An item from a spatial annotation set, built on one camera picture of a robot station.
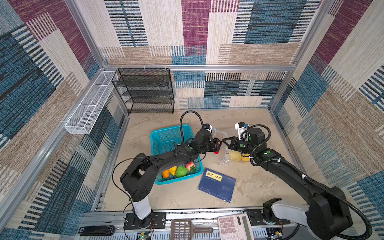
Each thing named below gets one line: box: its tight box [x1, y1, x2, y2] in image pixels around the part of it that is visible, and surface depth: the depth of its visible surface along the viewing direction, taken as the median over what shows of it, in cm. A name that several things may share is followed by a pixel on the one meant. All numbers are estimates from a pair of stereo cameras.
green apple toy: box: [175, 165, 188, 178], surface depth 85 cm
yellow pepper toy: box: [168, 165, 178, 176], surface depth 87 cm
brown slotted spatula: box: [170, 219, 214, 240], surface depth 72 cm
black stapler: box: [78, 225, 116, 237], surface depth 70 cm
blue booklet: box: [198, 168, 237, 203], surface depth 85 cm
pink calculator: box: [217, 213, 255, 240], surface depth 71 cm
